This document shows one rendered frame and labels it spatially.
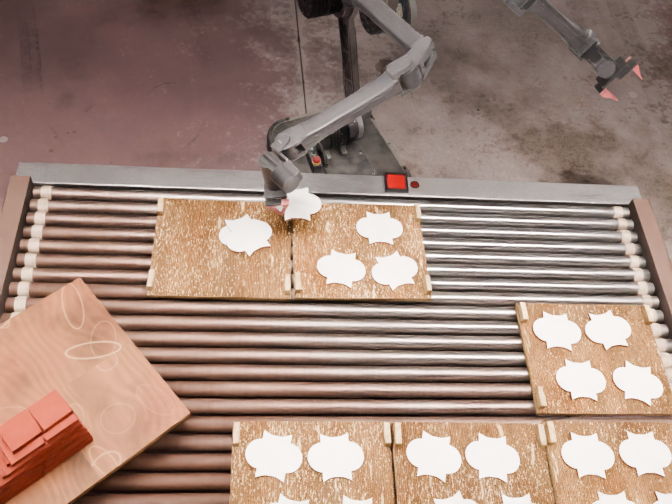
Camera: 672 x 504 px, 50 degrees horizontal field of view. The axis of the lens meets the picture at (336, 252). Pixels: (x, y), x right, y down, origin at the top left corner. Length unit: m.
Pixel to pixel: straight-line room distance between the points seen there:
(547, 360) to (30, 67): 3.07
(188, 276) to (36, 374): 0.50
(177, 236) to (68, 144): 1.65
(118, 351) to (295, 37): 2.75
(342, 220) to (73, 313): 0.85
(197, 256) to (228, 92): 1.90
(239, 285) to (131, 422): 0.53
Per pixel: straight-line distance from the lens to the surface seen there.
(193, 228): 2.26
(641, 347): 2.35
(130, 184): 2.41
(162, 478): 1.94
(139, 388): 1.90
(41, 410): 1.74
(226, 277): 2.16
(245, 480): 1.91
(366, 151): 3.44
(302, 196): 2.19
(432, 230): 2.36
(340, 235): 2.26
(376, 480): 1.94
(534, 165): 3.97
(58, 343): 1.99
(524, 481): 2.04
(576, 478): 2.09
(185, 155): 3.69
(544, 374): 2.18
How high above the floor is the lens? 2.77
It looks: 56 degrees down
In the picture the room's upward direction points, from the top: 11 degrees clockwise
